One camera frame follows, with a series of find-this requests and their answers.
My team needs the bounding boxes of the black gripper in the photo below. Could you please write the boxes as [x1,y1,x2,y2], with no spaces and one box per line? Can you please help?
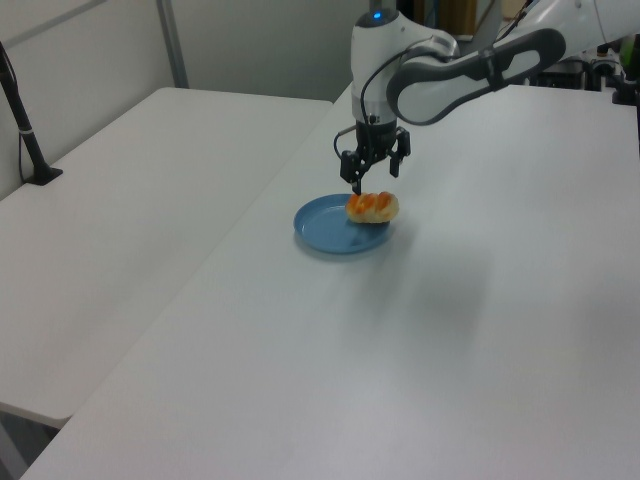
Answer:
[340,118,413,197]

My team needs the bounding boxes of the orange glazed bread roll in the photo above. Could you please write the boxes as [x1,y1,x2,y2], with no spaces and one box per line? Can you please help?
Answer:
[345,190,403,225]

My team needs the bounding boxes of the blue round plastic plate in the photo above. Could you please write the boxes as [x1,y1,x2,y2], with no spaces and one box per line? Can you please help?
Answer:
[292,193,394,258]

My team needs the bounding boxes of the brown cardboard box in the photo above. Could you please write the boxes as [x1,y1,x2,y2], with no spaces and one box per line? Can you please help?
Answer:
[413,0,482,39]

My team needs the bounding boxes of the black electronics box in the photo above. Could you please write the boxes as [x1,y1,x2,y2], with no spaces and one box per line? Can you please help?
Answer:
[537,58,604,92]

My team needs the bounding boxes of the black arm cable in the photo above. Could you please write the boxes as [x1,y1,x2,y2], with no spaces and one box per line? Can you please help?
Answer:
[332,32,451,159]

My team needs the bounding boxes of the grey metal partition post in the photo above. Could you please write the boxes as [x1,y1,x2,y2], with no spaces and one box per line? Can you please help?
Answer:
[156,0,190,90]

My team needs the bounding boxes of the black camera stand clamp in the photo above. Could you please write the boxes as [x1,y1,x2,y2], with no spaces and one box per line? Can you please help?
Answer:
[610,73,640,107]

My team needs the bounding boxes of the black pole camera stand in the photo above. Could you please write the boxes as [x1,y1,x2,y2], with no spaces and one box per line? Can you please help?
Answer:
[0,39,65,187]

